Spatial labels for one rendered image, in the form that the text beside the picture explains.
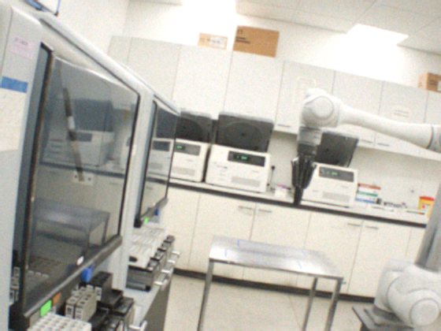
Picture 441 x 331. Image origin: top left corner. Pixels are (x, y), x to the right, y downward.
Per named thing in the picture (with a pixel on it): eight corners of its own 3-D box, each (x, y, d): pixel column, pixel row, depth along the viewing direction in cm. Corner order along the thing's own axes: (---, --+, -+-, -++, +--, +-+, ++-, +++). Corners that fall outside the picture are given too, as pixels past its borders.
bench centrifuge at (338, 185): (296, 199, 379) (309, 124, 375) (288, 191, 440) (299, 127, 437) (353, 209, 376) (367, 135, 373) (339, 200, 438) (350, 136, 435)
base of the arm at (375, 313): (396, 310, 173) (399, 298, 173) (416, 330, 151) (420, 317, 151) (359, 306, 174) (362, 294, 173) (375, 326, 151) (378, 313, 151)
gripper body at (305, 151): (307, 143, 152) (302, 168, 153) (322, 146, 157) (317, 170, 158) (293, 141, 158) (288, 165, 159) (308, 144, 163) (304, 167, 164)
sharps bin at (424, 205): (420, 216, 403) (424, 195, 402) (413, 213, 420) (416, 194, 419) (434, 218, 402) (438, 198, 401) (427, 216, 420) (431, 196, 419)
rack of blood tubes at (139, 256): (68, 254, 149) (69, 238, 149) (77, 247, 159) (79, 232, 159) (143, 271, 148) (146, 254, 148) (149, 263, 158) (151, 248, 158)
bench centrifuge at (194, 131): (140, 172, 384) (151, 103, 381) (155, 169, 446) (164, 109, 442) (200, 184, 380) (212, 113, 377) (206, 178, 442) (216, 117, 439)
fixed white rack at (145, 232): (94, 236, 180) (95, 223, 179) (101, 232, 190) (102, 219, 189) (158, 251, 179) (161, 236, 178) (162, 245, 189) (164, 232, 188)
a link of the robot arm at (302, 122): (295, 127, 163) (298, 124, 150) (302, 87, 162) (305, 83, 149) (322, 132, 162) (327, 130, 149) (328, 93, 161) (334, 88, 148)
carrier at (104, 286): (105, 290, 119) (107, 271, 119) (111, 291, 119) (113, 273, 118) (93, 304, 107) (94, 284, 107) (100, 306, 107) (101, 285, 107)
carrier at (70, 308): (80, 306, 104) (82, 286, 103) (87, 309, 104) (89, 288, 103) (64, 324, 92) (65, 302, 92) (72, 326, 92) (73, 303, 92)
